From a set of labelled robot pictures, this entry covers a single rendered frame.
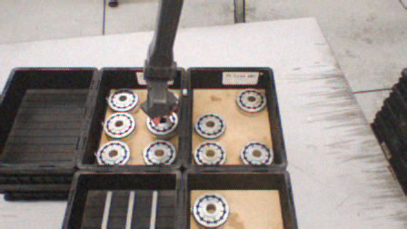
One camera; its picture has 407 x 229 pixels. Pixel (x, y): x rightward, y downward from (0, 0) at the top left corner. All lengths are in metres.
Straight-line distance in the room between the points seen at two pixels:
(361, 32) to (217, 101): 1.96
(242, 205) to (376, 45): 2.14
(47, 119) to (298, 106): 0.93
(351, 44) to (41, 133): 2.28
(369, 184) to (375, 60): 1.63
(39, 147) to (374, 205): 1.11
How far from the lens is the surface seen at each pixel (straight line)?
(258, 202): 1.12
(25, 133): 1.37
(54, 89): 1.46
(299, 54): 1.72
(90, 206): 1.16
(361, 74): 2.76
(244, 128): 1.25
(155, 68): 0.98
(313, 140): 1.43
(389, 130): 2.13
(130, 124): 1.24
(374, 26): 3.20
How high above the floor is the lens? 1.85
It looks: 53 degrees down
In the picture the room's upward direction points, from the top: straight up
